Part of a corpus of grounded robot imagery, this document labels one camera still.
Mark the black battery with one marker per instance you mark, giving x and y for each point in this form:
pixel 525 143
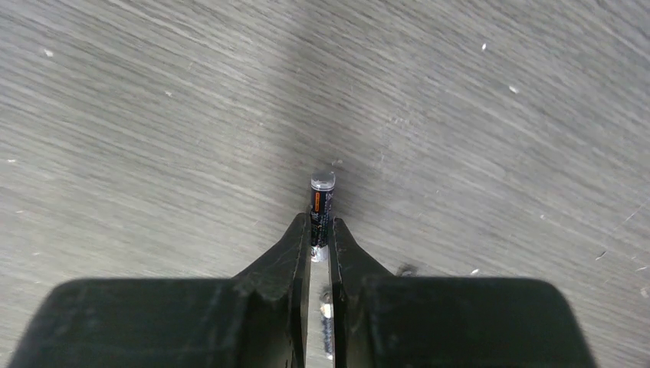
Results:
pixel 322 184

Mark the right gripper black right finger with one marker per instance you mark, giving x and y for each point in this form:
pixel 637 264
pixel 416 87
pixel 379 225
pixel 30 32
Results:
pixel 383 320

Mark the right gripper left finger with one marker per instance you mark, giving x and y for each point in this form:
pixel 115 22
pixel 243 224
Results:
pixel 258 318

